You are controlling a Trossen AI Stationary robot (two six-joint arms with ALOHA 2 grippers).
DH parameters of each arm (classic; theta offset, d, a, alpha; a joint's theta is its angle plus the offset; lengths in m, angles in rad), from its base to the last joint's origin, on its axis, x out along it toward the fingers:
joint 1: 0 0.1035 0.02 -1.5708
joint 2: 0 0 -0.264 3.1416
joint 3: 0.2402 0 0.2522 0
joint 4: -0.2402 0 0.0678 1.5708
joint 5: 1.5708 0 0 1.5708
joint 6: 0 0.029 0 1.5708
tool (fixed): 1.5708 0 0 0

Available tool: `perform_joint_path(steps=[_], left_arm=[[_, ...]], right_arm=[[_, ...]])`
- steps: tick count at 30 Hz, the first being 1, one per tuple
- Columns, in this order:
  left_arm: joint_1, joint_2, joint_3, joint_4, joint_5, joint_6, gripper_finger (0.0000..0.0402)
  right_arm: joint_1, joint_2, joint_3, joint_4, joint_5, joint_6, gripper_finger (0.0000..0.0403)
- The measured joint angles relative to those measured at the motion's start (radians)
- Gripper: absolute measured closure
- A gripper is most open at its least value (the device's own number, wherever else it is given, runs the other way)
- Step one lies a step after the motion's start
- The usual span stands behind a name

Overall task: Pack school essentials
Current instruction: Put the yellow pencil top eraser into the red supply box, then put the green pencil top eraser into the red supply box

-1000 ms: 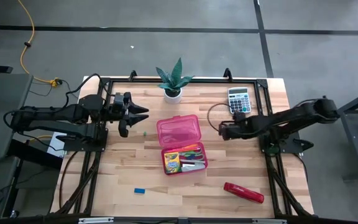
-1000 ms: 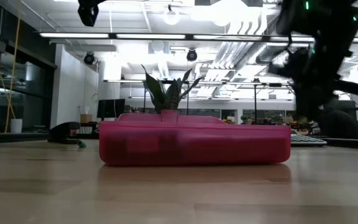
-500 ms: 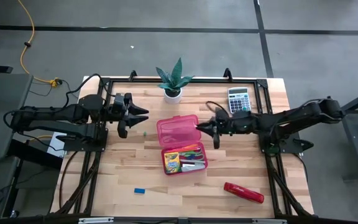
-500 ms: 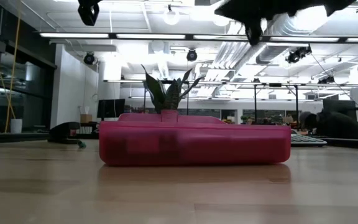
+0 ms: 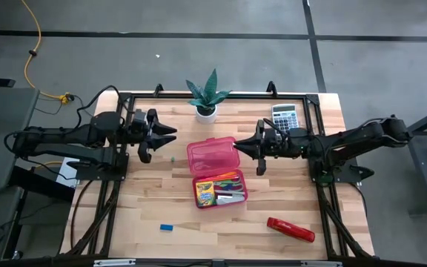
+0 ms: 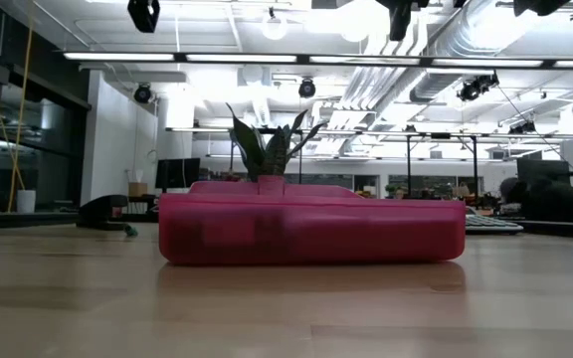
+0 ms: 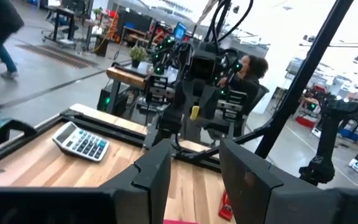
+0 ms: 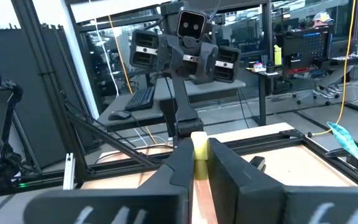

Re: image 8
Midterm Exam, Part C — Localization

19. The snake plant in white pot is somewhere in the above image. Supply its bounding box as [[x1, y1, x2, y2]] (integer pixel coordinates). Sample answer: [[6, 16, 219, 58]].
[[326, 121, 358, 187]]

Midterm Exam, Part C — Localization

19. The black aluminium table frame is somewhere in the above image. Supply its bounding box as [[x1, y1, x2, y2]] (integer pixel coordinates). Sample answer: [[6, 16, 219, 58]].
[[0, 0, 358, 197]]

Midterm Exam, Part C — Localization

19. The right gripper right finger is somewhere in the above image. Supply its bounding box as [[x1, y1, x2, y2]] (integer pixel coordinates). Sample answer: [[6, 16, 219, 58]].
[[206, 138, 358, 224]]

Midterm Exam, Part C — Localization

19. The black standing desk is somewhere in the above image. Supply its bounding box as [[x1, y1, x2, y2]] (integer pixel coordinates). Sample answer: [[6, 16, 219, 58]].
[[246, 55, 358, 127]]

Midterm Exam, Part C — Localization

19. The person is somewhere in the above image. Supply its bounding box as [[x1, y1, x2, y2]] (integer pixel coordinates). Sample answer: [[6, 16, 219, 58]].
[[311, 11, 357, 100]]

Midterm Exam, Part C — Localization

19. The dark grey partition panel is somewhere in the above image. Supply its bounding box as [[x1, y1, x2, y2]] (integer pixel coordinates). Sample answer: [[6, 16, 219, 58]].
[[0, 23, 101, 170]]

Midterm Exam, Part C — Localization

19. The yellow extension cable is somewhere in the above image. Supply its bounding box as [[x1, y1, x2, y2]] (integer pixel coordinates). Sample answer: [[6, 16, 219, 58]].
[[308, 0, 358, 138]]

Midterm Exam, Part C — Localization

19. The yellow green bottle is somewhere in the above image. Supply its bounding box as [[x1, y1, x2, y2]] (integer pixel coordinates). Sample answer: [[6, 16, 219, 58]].
[[273, 44, 283, 67]]

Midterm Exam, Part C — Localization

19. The black computer mouse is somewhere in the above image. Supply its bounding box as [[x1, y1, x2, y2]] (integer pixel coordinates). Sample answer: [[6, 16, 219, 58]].
[[107, 110, 132, 121]]

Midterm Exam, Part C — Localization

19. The black keyboard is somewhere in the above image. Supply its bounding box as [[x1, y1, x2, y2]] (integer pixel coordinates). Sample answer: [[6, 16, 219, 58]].
[[124, 86, 157, 112]]

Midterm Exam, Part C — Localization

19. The grey desk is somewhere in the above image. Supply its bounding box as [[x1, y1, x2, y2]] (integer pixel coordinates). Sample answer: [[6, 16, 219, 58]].
[[97, 78, 247, 133]]

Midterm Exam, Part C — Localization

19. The black pegboard panel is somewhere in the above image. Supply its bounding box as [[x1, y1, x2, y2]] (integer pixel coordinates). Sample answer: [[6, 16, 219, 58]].
[[282, 27, 334, 76]]

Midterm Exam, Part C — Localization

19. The small yellow eraser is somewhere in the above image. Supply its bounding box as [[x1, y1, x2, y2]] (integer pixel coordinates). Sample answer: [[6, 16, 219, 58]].
[[190, 131, 210, 181]]

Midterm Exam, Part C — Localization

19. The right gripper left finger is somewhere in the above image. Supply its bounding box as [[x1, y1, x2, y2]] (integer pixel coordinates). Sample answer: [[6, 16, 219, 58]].
[[23, 138, 196, 224]]

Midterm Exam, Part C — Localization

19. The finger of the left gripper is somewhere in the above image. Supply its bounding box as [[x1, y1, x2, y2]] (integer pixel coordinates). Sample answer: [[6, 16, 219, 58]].
[[158, 34, 189, 77], [191, 42, 219, 85]]

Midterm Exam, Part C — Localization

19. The short silver aluminium bar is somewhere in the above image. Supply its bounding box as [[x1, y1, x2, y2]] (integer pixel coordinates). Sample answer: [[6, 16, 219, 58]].
[[62, 152, 76, 190]]

